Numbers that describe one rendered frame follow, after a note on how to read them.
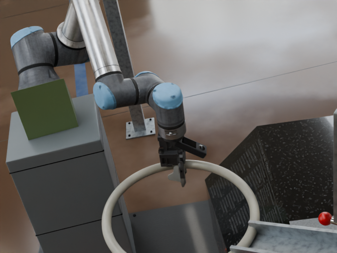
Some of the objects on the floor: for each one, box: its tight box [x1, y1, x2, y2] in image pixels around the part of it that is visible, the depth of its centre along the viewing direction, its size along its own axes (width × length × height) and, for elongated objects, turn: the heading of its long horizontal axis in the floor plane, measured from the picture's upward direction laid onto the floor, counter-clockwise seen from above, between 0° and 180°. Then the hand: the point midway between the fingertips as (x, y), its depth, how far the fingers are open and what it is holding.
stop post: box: [102, 0, 155, 140], centre depth 355 cm, size 20×20×109 cm
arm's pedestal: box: [6, 93, 136, 253], centre depth 270 cm, size 50×50×85 cm
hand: (185, 178), depth 196 cm, fingers closed on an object, 5 cm apart
